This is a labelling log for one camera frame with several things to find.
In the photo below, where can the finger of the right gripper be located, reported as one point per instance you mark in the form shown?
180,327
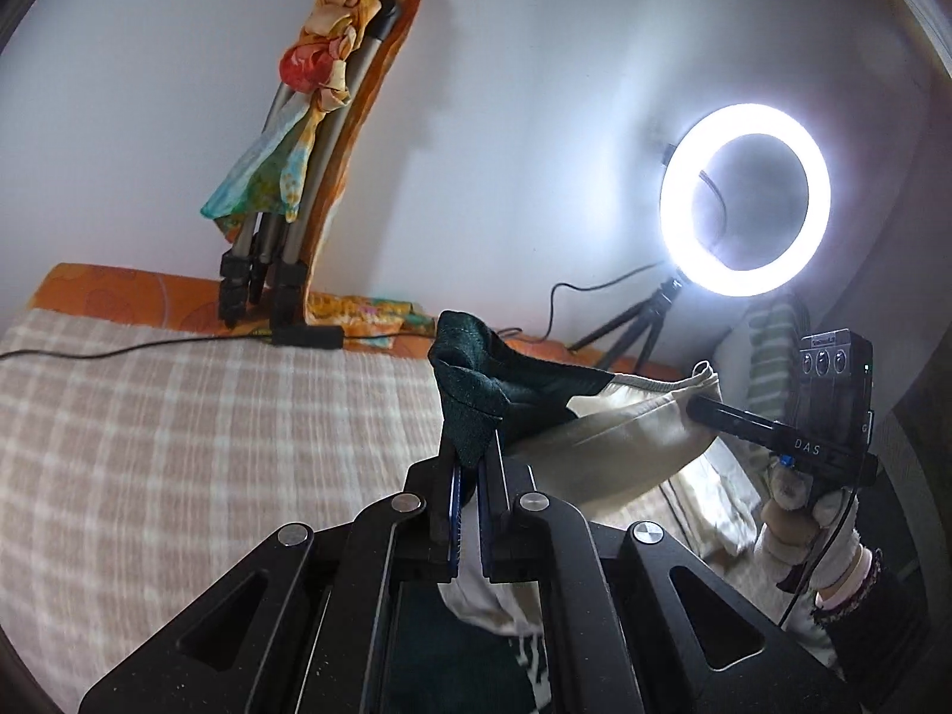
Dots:
774,436

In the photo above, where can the folded grey tripod stand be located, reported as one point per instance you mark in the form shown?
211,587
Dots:
265,203

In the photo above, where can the green striped pillow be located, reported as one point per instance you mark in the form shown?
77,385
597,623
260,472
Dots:
775,326

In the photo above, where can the green and white patterned cloth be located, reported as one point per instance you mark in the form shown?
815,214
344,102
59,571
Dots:
594,438

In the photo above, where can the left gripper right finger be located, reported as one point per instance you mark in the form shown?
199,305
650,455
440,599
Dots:
635,622

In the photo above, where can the beige checkered bed cover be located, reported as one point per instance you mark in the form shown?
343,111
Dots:
136,471

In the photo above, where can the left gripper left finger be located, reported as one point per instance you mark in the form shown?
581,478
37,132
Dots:
305,621

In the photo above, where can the cream folded pillowcase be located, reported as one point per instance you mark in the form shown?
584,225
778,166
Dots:
714,503

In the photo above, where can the small black tripod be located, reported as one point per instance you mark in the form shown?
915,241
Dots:
644,320

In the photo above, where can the white ring light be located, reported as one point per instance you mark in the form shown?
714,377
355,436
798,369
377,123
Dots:
745,200

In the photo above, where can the gloved right hand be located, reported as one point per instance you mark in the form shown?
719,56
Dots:
791,531

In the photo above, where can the orange floral scarf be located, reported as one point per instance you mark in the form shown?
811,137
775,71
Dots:
328,321

